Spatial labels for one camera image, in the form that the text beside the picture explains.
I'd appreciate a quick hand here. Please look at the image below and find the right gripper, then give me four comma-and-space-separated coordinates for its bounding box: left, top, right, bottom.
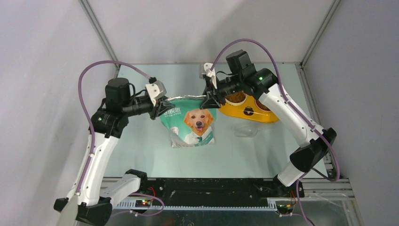
199, 74, 243, 110

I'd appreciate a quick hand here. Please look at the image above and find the green pet food bag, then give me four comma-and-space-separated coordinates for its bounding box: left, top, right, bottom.
160, 95, 216, 148

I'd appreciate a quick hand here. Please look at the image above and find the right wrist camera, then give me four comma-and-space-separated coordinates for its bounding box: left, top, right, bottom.
199, 63, 217, 89

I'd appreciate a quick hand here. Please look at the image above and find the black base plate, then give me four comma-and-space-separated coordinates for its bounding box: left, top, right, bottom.
119, 178, 305, 207

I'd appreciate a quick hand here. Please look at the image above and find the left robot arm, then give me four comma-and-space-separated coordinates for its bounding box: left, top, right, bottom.
54, 77, 174, 226

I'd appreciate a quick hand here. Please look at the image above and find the pink ceramic bowl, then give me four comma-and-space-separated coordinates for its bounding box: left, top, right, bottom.
255, 100, 271, 112

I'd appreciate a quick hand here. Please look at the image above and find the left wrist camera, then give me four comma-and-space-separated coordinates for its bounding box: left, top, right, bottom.
145, 77, 167, 106

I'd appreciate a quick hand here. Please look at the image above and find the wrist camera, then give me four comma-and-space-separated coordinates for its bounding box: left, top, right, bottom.
199, 63, 217, 89
145, 77, 167, 106

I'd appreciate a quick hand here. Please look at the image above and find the brown pet food kibble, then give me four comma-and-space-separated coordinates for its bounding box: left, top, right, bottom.
226, 91, 247, 104

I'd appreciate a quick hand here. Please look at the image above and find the cream ceramic bowl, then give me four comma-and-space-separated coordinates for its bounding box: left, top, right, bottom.
225, 92, 248, 107

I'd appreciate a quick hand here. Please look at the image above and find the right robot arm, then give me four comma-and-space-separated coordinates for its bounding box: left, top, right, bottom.
200, 50, 336, 197

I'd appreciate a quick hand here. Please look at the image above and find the clear plastic scoop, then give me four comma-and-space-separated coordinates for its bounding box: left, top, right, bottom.
234, 125, 259, 137

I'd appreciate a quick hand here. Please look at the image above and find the yellow double bowl stand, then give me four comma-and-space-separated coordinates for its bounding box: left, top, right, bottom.
219, 92, 279, 123

